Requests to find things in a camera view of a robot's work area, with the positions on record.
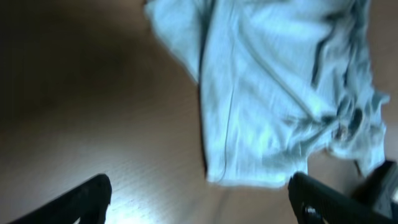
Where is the light blue t-shirt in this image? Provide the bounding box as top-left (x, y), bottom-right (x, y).
top-left (144, 0), bottom-right (389, 188)

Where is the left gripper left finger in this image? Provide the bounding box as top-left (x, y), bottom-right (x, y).
top-left (10, 174), bottom-right (112, 224)

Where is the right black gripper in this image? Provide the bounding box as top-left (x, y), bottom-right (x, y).
top-left (352, 161), bottom-right (397, 220)

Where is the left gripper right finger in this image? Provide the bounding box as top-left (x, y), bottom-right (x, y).
top-left (288, 172), bottom-right (395, 224)

